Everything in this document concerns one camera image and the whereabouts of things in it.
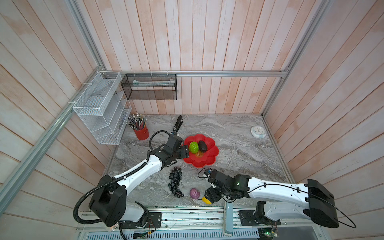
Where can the red flower-shaped fruit bowl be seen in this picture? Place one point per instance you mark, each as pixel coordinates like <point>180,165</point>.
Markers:
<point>199,160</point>

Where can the black stapler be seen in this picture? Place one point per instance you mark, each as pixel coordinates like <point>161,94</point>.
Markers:
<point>177,125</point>

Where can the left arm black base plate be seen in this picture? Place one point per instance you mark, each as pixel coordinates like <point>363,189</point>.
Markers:
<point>152,221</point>

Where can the dark fake avocado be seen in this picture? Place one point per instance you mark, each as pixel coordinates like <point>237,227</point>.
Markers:
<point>202,146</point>

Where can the purple wrinkled fake fruit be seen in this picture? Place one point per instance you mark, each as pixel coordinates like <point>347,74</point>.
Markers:
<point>195,194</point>

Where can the white round clock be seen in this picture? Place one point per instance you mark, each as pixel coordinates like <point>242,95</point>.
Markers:
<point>258,132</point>

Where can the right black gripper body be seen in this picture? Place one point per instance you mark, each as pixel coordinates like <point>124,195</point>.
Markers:
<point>214,192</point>

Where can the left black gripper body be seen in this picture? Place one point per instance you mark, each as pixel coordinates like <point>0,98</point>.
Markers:
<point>181,153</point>

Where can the yellow fake lemon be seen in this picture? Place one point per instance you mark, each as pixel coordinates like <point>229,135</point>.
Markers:
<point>206,201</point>

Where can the red pencil cup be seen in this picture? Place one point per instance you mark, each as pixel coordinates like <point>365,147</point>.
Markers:
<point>142,134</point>

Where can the grey-blue handle bar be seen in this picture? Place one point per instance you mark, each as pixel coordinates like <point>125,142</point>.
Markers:
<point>228,225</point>

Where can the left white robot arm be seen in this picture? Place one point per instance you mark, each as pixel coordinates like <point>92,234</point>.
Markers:
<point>109,197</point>

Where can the green bumpy fake fruit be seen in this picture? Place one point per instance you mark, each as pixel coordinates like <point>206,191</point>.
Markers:
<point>194,147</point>

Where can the white mesh wall organizer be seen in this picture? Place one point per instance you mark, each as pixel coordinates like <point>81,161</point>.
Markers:
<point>103,108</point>

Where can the black mesh wall basket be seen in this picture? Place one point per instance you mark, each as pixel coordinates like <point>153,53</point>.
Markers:
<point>150,87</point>

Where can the black fake grape bunch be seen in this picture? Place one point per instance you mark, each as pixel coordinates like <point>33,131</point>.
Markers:
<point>175,178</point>

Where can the bundle of pencils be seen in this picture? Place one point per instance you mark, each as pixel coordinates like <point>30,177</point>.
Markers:
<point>137,121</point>

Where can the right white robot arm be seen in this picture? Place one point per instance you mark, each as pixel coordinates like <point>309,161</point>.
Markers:
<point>276,201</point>

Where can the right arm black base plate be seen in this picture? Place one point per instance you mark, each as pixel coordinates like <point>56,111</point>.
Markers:
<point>249,217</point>

